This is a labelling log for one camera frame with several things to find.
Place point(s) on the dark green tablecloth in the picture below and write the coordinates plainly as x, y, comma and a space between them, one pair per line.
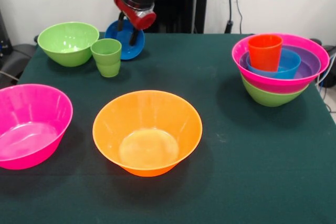
236, 169

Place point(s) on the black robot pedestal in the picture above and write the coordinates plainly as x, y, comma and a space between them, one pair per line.
183, 3

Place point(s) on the pink plastic bowl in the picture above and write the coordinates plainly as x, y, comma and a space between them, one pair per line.
302, 43
31, 119

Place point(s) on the orange-red plastic cup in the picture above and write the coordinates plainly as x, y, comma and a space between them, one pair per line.
265, 53

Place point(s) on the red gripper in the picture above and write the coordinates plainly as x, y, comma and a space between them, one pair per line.
144, 22

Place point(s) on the orange plastic bowl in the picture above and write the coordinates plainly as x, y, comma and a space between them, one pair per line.
147, 108

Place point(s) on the purple plastic bowl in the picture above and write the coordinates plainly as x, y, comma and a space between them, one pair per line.
309, 64

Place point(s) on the green plastic cup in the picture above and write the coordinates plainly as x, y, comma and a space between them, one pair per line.
107, 64

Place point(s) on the black equipment box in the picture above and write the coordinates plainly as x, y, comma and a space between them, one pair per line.
4, 35

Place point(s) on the dark blue bowl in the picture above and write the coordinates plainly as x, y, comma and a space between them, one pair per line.
126, 48

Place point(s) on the green plastic bowl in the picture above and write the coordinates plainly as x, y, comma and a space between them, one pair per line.
273, 99
68, 40

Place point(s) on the translucent blue bowl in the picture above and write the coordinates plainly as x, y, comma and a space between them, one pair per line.
288, 64

